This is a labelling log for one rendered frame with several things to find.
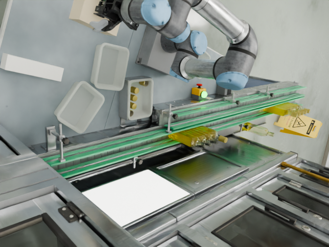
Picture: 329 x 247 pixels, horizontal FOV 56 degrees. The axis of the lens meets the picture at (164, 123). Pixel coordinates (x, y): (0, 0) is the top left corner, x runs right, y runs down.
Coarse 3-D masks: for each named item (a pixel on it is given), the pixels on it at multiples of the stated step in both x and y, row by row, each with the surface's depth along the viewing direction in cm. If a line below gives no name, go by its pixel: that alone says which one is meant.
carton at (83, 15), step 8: (80, 0) 105; (88, 0) 104; (96, 0) 107; (72, 8) 108; (80, 8) 105; (88, 8) 105; (72, 16) 107; (80, 16) 104; (88, 16) 106; (96, 16) 108; (88, 24) 108; (104, 32) 116; (112, 32) 114
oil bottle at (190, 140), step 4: (180, 132) 182; (184, 132) 182; (168, 136) 188; (172, 136) 185; (176, 136) 183; (180, 136) 180; (184, 136) 178; (188, 136) 176; (192, 136) 177; (196, 136) 177; (176, 140) 183; (180, 140) 181; (184, 140) 179; (188, 140) 176; (192, 140) 174; (196, 140) 174; (188, 144) 176; (192, 144) 174
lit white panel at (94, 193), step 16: (128, 176) 159; (144, 176) 160; (96, 192) 143; (112, 192) 143; (128, 192) 144; (144, 192) 145; (160, 192) 146; (176, 192) 147; (112, 208) 131; (128, 208) 132; (144, 208) 133
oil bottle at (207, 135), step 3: (192, 129) 189; (195, 129) 189; (198, 129) 189; (198, 132) 185; (201, 132) 185; (204, 132) 185; (207, 132) 185; (207, 135) 182; (210, 135) 182; (207, 138) 181
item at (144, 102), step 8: (136, 80) 165; (144, 80) 169; (152, 80) 173; (128, 88) 163; (144, 88) 178; (152, 88) 174; (128, 96) 164; (144, 96) 179; (152, 96) 176; (128, 104) 166; (144, 104) 181; (152, 104) 178; (128, 112) 167; (136, 112) 180; (144, 112) 181
